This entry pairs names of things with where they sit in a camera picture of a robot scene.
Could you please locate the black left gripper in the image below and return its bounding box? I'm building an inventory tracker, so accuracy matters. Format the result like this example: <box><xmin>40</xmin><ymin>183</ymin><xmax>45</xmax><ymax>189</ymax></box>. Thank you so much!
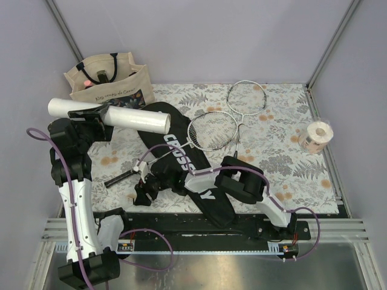
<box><xmin>68</xmin><ymin>104</ymin><xmax>115</xmax><ymax>151</ymax></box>

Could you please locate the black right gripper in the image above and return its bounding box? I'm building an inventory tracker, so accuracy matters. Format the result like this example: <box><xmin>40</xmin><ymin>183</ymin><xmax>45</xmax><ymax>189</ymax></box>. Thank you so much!
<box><xmin>135</xmin><ymin>170</ymin><xmax>173</xmax><ymax>208</ymax></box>

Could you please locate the white shuttlecock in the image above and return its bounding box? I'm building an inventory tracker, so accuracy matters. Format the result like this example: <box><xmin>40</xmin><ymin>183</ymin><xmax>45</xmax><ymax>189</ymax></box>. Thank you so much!
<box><xmin>126</xmin><ymin>196</ymin><xmax>136</xmax><ymax>205</ymax></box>

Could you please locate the white shuttlecock tube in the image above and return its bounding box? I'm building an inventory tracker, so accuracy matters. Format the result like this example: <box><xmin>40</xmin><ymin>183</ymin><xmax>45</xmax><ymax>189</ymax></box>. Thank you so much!
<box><xmin>48</xmin><ymin>98</ymin><xmax>171</xmax><ymax>134</ymax></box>

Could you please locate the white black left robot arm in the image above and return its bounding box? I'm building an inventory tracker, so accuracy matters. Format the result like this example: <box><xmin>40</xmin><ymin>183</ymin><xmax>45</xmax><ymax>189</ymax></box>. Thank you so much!
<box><xmin>48</xmin><ymin>99</ymin><xmax>131</xmax><ymax>289</ymax></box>

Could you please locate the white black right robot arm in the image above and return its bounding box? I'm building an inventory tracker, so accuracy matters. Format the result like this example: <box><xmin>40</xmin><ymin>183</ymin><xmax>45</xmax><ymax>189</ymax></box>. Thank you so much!
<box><xmin>134</xmin><ymin>156</ymin><xmax>297</xmax><ymax>239</ymax></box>

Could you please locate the beige floral tote bag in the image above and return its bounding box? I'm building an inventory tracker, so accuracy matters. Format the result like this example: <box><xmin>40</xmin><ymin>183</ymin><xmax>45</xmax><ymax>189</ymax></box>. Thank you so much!
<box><xmin>64</xmin><ymin>52</ymin><xmax>155</xmax><ymax>109</ymax></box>

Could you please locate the dark bottle in tote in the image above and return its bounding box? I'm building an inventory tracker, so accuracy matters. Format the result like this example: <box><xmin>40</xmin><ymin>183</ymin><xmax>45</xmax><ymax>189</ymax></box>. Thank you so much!
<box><xmin>97</xmin><ymin>70</ymin><xmax>109</xmax><ymax>84</ymax></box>

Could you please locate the black Crossway racket bag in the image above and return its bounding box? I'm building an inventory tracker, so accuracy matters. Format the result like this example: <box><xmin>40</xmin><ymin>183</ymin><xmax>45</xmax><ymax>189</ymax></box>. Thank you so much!
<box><xmin>138</xmin><ymin>101</ymin><xmax>236</xmax><ymax>228</ymax></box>

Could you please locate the white racket near bag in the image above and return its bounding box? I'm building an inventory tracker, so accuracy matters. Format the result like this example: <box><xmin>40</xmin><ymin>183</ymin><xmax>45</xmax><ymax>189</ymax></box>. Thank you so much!
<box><xmin>105</xmin><ymin>111</ymin><xmax>237</xmax><ymax>188</ymax></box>

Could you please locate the floral patterned table mat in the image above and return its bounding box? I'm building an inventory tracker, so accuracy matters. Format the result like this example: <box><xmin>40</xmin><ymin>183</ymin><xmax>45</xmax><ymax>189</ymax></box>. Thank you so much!
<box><xmin>89</xmin><ymin>82</ymin><xmax>339</xmax><ymax>215</ymax></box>

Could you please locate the white racket far right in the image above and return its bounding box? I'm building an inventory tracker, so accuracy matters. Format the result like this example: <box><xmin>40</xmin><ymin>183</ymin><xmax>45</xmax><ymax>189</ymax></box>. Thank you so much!
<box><xmin>226</xmin><ymin>80</ymin><xmax>267</xmax><ymax>158</ymax></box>

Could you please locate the wrapped toilet paper roll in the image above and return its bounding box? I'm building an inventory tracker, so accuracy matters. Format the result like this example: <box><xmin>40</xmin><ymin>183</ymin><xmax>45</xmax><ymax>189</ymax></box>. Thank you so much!
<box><xmin>298</xmin><ymin>120</ymin><xmax>334</xmax><ymax>154</ymax></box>

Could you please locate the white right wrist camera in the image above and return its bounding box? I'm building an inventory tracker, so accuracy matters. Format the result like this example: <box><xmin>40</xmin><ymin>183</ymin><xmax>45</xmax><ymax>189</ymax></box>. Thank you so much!
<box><xmin>132</xmin><ymin>161</ymin><xmax>149</xmax><ymax>182</ymax></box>

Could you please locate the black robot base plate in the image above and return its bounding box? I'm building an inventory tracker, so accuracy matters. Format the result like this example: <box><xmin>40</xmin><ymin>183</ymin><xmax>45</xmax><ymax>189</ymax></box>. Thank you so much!
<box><xmin>92</xmin><ymin>208</ymin><xmax>301</xmax><ymax>239</ymax></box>

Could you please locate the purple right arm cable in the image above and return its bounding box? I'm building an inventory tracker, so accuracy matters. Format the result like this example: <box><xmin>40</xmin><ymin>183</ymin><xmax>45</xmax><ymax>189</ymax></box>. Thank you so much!
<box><xmin>137</xmin><ymin>144</ymin><xmax>321</xmax><ymax>263</ymax></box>

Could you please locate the aluminium frame rail front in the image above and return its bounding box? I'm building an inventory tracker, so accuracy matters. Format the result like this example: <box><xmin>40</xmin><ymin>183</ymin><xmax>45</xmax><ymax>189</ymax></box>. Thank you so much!
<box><xmin>39</xmin><ymin>219</ymin><xmax>371</xmax><ymax>260</ymax></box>

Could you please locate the aluminium frame post left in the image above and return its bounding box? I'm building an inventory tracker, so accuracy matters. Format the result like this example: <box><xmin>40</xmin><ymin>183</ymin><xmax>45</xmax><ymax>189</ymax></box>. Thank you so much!
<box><xmin>44</xmin><ymin>0</ymin><xmax>83</xmax><ymax>62</ymax></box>

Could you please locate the aluminium frame post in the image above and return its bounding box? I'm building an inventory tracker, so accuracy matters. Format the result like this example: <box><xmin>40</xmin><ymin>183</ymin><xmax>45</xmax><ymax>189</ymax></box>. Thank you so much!
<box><xmin>305</xmin><ymin>0</ymin><xmax>363</xmax><ymax>91</ymax></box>
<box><xmin>44</xmin><ymin>0</ymin><xmax>83</xmax><ymax>62</ymax></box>

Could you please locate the aluminium frame post right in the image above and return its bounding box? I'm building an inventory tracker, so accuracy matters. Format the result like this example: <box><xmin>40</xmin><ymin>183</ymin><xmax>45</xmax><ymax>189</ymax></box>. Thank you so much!
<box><xmin>305</xmin><ymin>0</ymin><xmax>363</xmax><ymax>91</ymax></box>

